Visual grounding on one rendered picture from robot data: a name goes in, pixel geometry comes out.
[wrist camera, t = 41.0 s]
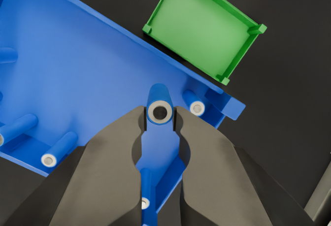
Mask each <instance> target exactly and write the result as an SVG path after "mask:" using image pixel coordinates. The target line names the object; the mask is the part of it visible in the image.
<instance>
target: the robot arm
mask: <svg viewBox="0 0 331 226"><path fill-rule="evenodd" d="M172 122H173V131H175V132H176V134H177V135H178V136H179V138H180V141H179V152H178V155H179V157H180V159H181V160H182V162H183V163H184V165H185V167H186V169H185V170H184V172H183V174H182V183H181V192H180V218H181V225H182V226H316V224H315V223H314V222H313V220H312V219H311V218H310V216H309V215H308V214H307V213H306V212H305V210H304V209H303V208H302V207H301V206H300V205H299V204H298V202H297V201H296V200H295V199H294V198H293V197H292V196H291V195H290V194H289V193H288V192H287V191H286V190H285V189H284V188H283V187H282V186H281V185H280V184H279V183H278V182H277V181H276V180H275V179H274V178H273V177H272V176H271V175H270V174H269V173H268V172H267V171H266V170H265V169H264V168H263V167H262V166H261V165H260V164H259V163H258V162H257V161H256V160H255V159H254V158H253V157H252V156H251V155H250V154H249V153H248V152H247V151H246V150H245V149H244V148H243V147H242V146H234V145H233V144H232V143H231V142H230V141H229V140H228V139H227V138H226V137H225V136H224V135H223V134H222V133H221V132H219V131H218V130H217V129H216V128H214V127H213V126H212V125H210V124H209V123H207V122H206V121H204V120H203V119H201V118H199V117H198V116H196V115H195V114H193V113H192V112H190V111H188V110H187V109H185V108H184V107H181V106H175V107H173V118H172ZM144 131H147V106H143V105H140V106H138V107H136V108H135V109H133V110H131V111H130V112H128V113H127V114H125V115H123V116H122V117H120V118H119V119H117V120H115V121H114V122H112V123H111V124H109V125H107V126H106V127H104V128H103V129H102V130H100V131H99V132H98V133H97V134H96V135H94V136H93V137H92V138H91V139H90V140H89V141H88V142H87V143H86V144H85V145H84V146H77V147H76V148H75V149H74V150H73V151H72V152H71V153H70V154H69V155H68V156H67V157H66V158H65V159H64V160H63V161H62V162H61V163H60V164H59V165H58V166H57V167H56V168H55V169H54V170H53V171H52V172H51V173H50V174H49V175H48V176H47V177H46V178H45V179H44V180H43V181H42V182H41V183H40V184H39V185H38V186H37V187H36V188H35V189H34V190H33V191H32V192H31V193H30V194H29V195H28V196H27V197H26V198H25V199H24V200H23V201H22V202H21V203H20V204H19V205H18V206H17V207H16V208H15V210H14V211H13V212H12V213H11V214H10V215H9V217H8V218H7V219H6V220H5V222H4V223H3V224H2V225H1V226H141V216H142V191H141V174H140V172H139V170H138V169H137V168H136V164H137V162H138V161H139V159H140V158H141V156H142V145H141V136H142V135H143V133H144Z"/></svg>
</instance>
